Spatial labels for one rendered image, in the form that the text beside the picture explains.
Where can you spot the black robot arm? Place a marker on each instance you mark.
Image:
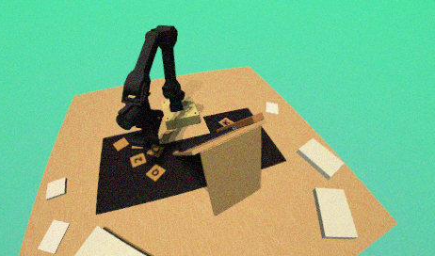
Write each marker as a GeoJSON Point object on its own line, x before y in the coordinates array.
{"type": "Point", "coordinates": [138, 80]}

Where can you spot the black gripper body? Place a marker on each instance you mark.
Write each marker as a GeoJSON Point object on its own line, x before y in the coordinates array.
{"type": "Point", "coordinates": [146, 123]}

